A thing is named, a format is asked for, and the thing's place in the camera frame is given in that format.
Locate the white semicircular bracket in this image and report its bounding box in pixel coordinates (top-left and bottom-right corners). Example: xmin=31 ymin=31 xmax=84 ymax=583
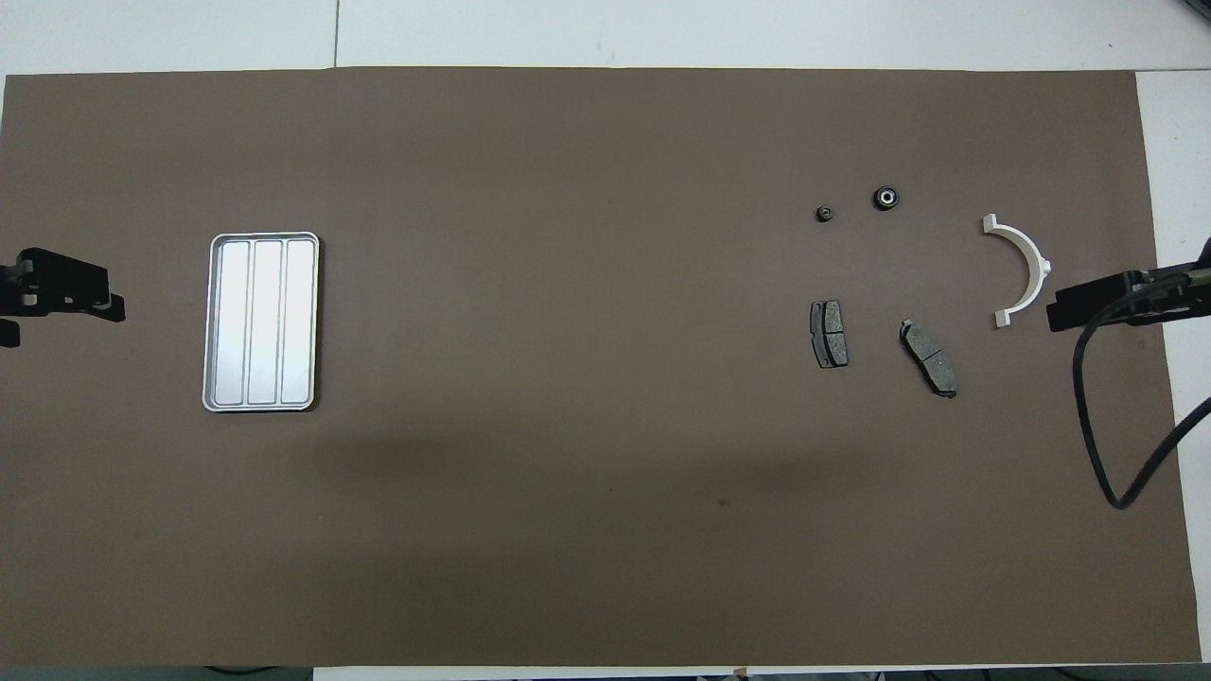
xmin=981 ymin=214 xmax=1053 ymax=330

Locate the short dark brake pad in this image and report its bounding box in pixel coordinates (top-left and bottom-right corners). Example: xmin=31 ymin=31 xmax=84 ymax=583
xmin=809 ymin=300 xmax=850 ymax=370

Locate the silver metal tray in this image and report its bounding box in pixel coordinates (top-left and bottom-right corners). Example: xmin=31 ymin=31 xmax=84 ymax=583
xmin=202 ymin=232 xmax=321 ymax=413

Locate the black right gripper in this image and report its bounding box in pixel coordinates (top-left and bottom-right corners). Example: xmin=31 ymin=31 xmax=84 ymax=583
xmin=1047 ymin=271 xmax=1174 ymax=333

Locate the brown table mat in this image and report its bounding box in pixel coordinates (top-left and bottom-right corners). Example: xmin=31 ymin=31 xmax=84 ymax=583
xmin=0 ymin=66 xmax=1202 ymax=668

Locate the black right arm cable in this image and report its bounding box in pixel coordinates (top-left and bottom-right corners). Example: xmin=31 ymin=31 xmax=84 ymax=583
xmin=1072 ymin=270 xmax=1211 ymax=512

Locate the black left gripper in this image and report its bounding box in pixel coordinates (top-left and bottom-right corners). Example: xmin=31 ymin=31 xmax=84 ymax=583
xmin=0 ymin=248 xmax=126 ymax=323

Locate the long dark brake pad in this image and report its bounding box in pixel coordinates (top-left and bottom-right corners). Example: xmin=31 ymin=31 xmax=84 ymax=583
xmin=898 ymin=319 xmax=959 ymax=399

